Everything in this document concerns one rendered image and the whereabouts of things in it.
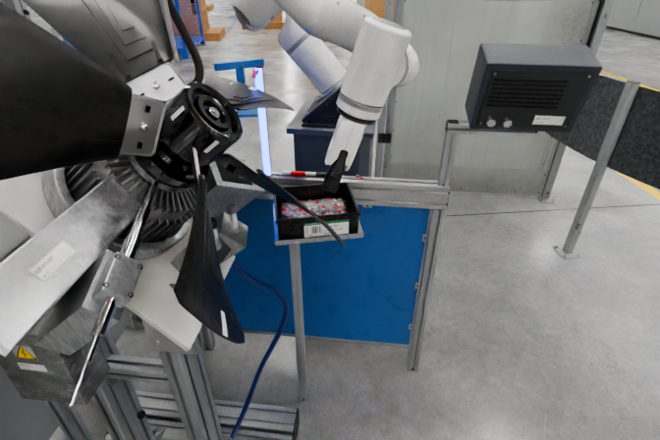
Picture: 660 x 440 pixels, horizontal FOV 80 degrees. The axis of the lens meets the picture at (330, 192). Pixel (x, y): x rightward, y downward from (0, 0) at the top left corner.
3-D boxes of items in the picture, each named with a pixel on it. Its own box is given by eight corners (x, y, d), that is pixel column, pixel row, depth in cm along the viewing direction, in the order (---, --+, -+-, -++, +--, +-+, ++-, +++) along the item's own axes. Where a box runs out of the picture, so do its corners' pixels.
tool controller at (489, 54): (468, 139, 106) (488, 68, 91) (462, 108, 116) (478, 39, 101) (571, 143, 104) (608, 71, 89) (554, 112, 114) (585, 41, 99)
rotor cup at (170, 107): (183, 202, 67) (234, 161, 62) (112, 139, 62) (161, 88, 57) (213, 164, 79) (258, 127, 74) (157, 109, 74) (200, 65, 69)
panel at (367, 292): (209, 329, 164) (178, 192, 130) (210, 326, 165) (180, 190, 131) (410, 348, 156) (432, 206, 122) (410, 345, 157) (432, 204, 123)
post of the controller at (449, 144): (438, 186, 117) (448, 123, 107) (436, 181, 120) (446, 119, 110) (448, 187, 117) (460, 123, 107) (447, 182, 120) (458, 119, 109)
